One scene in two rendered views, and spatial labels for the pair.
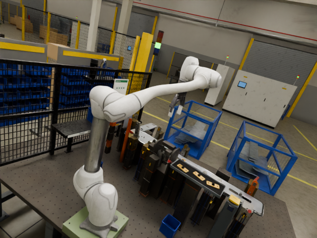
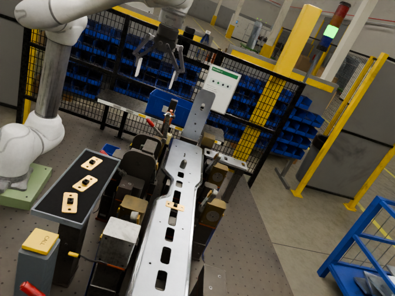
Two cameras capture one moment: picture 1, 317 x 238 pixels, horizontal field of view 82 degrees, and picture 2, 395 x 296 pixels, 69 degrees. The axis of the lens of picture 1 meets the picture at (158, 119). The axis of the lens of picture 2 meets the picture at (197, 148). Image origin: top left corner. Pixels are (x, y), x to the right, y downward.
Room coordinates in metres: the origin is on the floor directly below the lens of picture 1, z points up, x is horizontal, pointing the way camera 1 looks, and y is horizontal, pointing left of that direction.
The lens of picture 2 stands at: (0.87, -1.14, 1.77)
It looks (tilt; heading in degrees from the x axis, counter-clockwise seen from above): 25 degrees down; 54
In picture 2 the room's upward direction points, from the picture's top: 22 degrees clockwise
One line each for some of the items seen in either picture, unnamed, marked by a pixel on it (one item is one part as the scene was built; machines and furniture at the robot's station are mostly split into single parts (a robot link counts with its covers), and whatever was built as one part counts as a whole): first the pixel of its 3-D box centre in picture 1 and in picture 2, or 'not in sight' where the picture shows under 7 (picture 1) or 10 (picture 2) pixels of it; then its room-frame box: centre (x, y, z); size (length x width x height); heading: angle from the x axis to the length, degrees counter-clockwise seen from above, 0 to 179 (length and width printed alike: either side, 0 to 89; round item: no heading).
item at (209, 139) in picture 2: (130, 133); (200, 158); (1.94, 0.27, 0.88); 0.08 x 0.08 x 0.36; 61
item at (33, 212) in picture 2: (196, 176); (83, 182); (1.06, -0.36, 1.16); 0.37 x 0.14 x 0.02; 61
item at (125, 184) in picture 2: (177, 186); (114, 222); (1.23, -0.30, 0.90); 0.05 x 0.05 x 0.40; 61
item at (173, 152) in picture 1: (160, 168); (131, 188); (1.33, -0.13, 0.94); 0.18 x 0.13 x 0.49; 61
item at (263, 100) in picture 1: (258, 94); not in sight; (8.65, -4.04, 1.22); 2.40 x 0.54 x 2.45; 70
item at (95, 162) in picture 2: (182, 167); (92, 162); (1.10, -0.26, 1.17); 0.08 x 0.04 x 0.01; 50
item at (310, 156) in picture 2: not in sight; (319, 162); (4.74, 1.19, 0.36); 0.50 x 0.50 x 0.73
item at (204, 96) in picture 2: (129, 112); (198, 115); (1.83, 0.32, 1.17); 0.12 x 0.01 x 0.34; 151
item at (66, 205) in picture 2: (212, 184); (70, 201); (1.01, -0.46, 1.17); 0.08 x 0.04 x 0.01; 82
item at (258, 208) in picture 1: (184, 162); (176, 210); (1.46, -0.34, 1.00); 1.38 x 0.22 x 0.02; 61
